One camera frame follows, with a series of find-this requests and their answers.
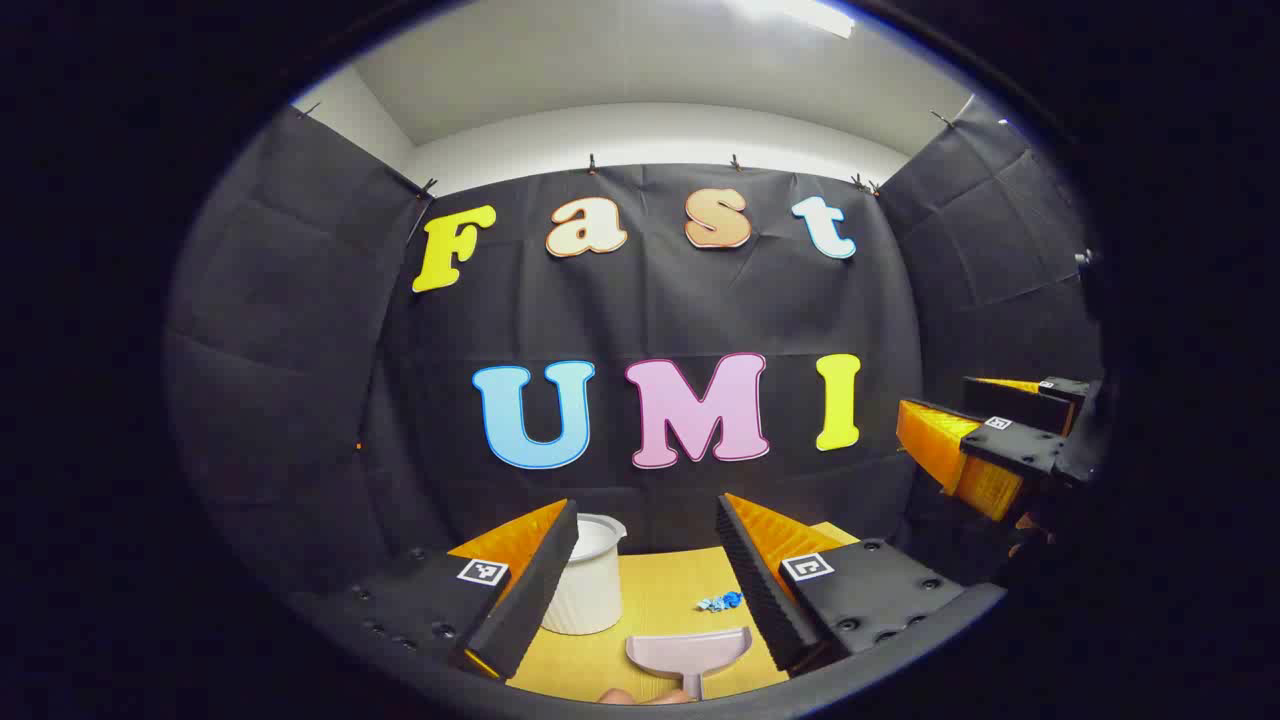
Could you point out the light blue paper trash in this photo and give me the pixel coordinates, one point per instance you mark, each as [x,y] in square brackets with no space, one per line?
[709,604]

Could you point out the lilac plastic dustpan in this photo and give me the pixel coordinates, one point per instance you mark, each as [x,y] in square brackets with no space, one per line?
[690,650]

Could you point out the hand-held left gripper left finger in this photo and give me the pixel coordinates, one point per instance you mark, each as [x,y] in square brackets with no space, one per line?
[540,590]

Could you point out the wooden desktop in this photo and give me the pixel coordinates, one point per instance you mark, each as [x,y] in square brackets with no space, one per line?
[660,590]

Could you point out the ceiling light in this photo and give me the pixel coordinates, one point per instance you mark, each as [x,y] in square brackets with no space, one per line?
[790,14]

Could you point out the white ribbed garbage bin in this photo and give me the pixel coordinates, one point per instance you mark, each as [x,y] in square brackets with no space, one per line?
[590,590]

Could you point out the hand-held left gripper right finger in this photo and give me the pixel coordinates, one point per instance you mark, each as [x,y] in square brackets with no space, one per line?
[755,585]

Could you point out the black backdrop cloth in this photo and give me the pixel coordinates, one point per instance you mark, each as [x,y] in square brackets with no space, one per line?
[300,350]

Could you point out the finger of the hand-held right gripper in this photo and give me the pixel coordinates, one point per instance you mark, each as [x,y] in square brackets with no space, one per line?
[1020,405]
[1025,452]

